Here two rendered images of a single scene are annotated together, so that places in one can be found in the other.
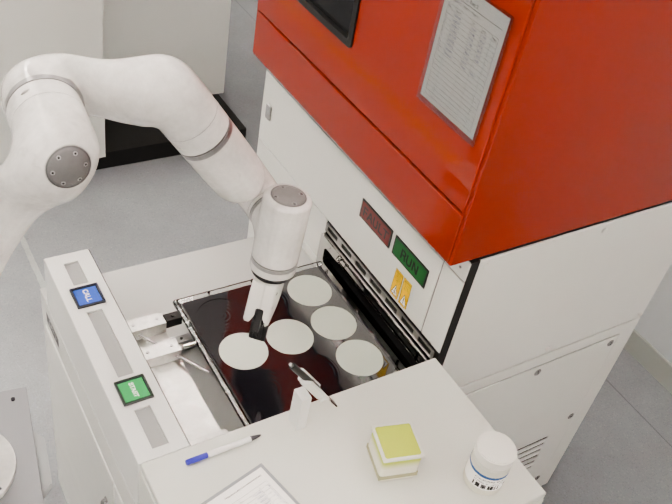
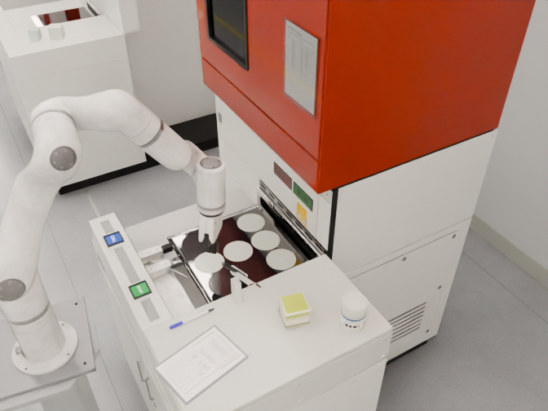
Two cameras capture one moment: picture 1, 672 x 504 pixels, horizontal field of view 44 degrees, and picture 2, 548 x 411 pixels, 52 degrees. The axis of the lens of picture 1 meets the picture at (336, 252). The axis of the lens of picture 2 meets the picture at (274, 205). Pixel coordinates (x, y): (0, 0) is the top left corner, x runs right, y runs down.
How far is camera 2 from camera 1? 0.30 m
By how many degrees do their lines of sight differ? 6
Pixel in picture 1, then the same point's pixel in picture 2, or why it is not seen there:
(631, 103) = (416, 79)
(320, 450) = (250, 314)
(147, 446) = (148, 320)
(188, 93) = (130, 109)
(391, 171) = (280, 142)
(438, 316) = (322, 227)
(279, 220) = (205, 178)
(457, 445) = (337, 304)
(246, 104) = not seen: hidden behind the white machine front
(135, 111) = (101, 123)
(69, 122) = (60, 134)
